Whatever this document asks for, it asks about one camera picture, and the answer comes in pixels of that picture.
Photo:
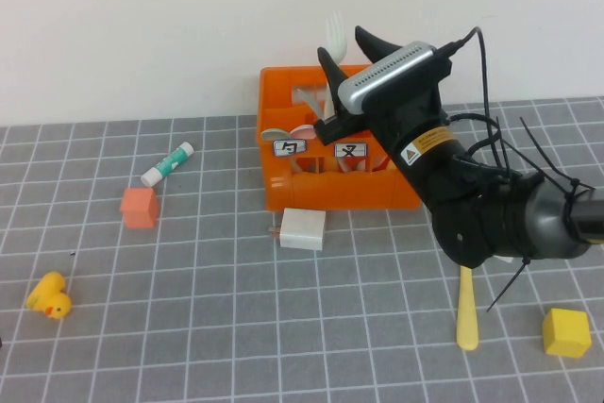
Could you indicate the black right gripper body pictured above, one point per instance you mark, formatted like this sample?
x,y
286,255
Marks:
x,y
415,139

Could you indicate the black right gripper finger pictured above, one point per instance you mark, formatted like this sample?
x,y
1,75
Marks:
x,y
373,46
332,77

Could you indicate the white plastic fork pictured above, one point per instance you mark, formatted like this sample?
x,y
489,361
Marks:
x,y
336,44

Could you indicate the grey plastic fork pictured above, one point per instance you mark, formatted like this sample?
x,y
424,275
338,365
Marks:
x,y
309,101

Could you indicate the yellow plastic spoon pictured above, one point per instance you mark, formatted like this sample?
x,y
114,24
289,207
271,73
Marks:
x,y
467,318

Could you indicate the orange plastic cutlery holder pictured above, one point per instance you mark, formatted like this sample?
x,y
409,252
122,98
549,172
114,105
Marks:
x,y
340,193

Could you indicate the pink plastic spoon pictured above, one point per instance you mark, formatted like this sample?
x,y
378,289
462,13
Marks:
x,y
302,131

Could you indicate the paper label reading 叉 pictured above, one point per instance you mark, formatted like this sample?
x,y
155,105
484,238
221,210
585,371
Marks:
x,y
351,150

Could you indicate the grey-green plastic spoon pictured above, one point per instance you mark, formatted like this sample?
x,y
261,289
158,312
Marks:
x,y
273,134

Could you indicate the paper label reading 勺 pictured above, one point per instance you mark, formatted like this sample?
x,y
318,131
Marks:
x,y
290,148

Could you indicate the black zip tie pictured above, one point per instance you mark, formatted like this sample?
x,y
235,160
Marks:
x,y
547,150
509,285

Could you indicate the white charger plug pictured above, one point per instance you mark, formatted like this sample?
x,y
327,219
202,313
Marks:
x,y
302,230

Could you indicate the white green glue stick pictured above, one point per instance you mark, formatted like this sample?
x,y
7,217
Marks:
x,y
167,164

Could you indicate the salmon orange cube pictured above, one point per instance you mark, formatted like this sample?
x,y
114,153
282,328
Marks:
x,y
139,212

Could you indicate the yellow cube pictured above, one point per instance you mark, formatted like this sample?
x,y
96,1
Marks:
x,y
566,332

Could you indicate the grey checkered tablecloth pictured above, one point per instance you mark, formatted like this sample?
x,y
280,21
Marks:
x,y
179,351

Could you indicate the yellow rubber duck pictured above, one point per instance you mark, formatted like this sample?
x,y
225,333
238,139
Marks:
x,y
47,297

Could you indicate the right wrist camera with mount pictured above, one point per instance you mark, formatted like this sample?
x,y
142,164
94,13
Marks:
x,y
387,72

